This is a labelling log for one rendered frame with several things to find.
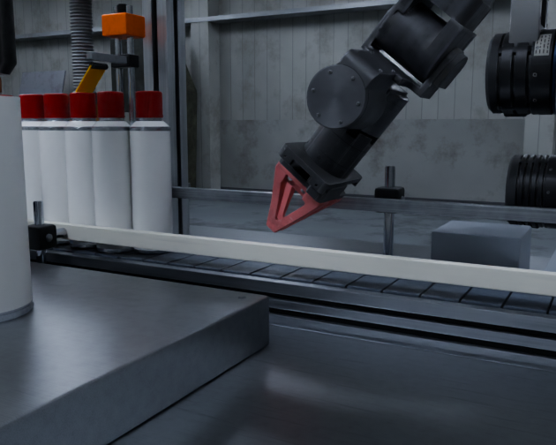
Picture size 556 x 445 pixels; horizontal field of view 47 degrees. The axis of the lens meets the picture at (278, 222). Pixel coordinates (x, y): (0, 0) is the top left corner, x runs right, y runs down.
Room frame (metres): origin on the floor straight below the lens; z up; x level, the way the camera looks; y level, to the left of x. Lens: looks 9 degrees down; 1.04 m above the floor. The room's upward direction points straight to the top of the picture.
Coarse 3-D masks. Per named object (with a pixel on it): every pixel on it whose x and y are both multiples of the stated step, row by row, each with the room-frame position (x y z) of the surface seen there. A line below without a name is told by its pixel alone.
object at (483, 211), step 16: (176, 192) 0.83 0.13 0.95; (192, 192) 0.82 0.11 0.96; (208, 192) 0.81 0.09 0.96; (224, 192) 0.79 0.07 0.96; (240, 192) 0.78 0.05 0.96; (256, 192) 0.77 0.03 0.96; (272, 192) 0.76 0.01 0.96; (336, 208) 0.72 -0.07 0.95; (352, 208) 0.71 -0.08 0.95; (368, 208) 0.70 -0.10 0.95; (384, 208) 0.70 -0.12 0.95; (400, 208) 0.69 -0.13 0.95; (416, 208) 0.68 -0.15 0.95; (432, 208) 0.67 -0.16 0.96; (448, 208) 0.66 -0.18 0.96; (464, 208) 0.65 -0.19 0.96; (480, 208) 0.65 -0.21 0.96; (496, 208) 0.64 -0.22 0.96; (512, 208) 0.63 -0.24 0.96; (528, 208) 0.63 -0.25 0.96; (544, 208) 0.62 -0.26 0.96
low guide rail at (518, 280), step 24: (96, 240) 0.79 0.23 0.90; (120, 240) 0.77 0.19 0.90; (144, 240) 0.76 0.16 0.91; (168, 240) 0.74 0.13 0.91; (192, 240) 0.72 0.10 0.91; (216, 240) 0.71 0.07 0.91; (240, 240) 0.70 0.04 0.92; (288, 264) 0.66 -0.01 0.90; (312, 264) 0.65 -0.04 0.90; (336, 264) 0.64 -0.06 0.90; (360, 264) 0.62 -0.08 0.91; (384, 264) 0.61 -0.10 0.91; (408, 264) 0.60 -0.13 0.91; (432, 264) 0.59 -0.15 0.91; (456, 264) 0.58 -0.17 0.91; (504, 288) 0.56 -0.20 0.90; (528, 288) 0.55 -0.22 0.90; (552, 288) 0.54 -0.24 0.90
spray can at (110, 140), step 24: (120, 96) 0.82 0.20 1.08; (120, 120) 0.82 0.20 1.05; (96, 144) 0.81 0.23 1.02; (120, 144) 0.81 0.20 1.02; (96, 168) 0.81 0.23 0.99; (120, 168) 0.81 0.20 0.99; (96, 192) 0.81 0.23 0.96; (120, 192) 0.80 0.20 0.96; (96, 216) 0.81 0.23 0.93; (120, 216) 0.80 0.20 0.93
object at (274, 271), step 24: (168, 264) 0.74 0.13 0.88; (192, 264) 0.74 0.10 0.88; (216, 264) 0.74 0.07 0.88; (240, 264) 0.74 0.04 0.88; (264, 264) 0.74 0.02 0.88; (360, 288) 0.63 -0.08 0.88; (384, 288) 0.63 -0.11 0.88; (408, 288) 0.63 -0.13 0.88; (432, 288) 0.63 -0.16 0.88; (456, 288) 0.63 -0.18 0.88; (480, 288) 0.63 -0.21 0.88; (552, 312) 0.54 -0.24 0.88
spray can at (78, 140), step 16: (80, 96) 0.84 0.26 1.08; (80, 112) 0.84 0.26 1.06; (64, 128) 0.84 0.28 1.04; (80, 128) 0.83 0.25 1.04; (64, 144) 0.84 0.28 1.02; (80, 144) 0.83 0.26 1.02; (80, 160) 0.83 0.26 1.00; (80, 176) 0.83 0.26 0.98; (80, 192) 0.83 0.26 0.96; (80, 208) 0.83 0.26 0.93
